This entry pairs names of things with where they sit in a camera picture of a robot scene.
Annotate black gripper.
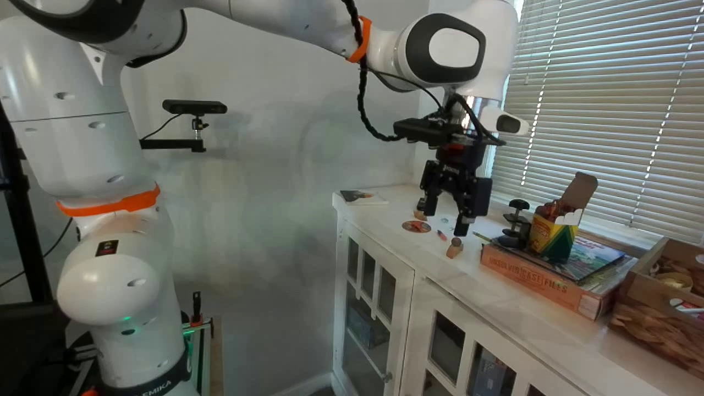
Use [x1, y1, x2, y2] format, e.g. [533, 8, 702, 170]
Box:
[417, 143, 494, 238]

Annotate glass cabinet door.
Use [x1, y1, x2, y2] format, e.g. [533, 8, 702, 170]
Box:
[400, 283, 586, 396]
[335, 231, 413, 396]

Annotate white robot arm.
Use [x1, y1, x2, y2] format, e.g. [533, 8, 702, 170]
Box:
[3, 0, 517, 396]

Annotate white cabinet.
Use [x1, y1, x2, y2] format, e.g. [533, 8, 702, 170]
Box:
[333, 185, 704, 396]

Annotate red round lid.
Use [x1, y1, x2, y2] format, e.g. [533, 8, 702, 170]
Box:
[402, 220, 431, 234]

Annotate small wooden cork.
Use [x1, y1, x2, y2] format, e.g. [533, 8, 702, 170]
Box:
[448, 238, 464, 260]

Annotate black clamp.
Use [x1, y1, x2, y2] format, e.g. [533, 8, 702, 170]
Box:
[497, 198, 530, 251]

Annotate dark flat item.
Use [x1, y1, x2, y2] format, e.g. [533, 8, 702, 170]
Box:
[339, 190, 373, 203]

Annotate yellow green container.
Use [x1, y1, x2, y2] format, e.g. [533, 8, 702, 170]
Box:
[528, 214, 580, 265]

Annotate large orange book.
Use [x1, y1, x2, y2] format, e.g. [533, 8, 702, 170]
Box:
[479, 244, 638, 322]

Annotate colourful magazine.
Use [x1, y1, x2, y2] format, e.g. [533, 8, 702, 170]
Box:
[563, 238, 625, 283]

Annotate white window blinds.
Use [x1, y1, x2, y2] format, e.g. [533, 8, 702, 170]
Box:
[494, 0, 704, 244]

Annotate wooden box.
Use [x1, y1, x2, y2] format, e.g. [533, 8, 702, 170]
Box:
[610, 238, 704, 378]

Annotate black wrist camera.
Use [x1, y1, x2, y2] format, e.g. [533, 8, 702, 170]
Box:
[395, 120, 464, 147]

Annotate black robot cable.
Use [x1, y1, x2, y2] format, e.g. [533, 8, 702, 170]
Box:
[342, 0, 509, 147]

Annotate black camera on stand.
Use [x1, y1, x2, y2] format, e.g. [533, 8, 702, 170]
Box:
[163, 100, 228, 132]

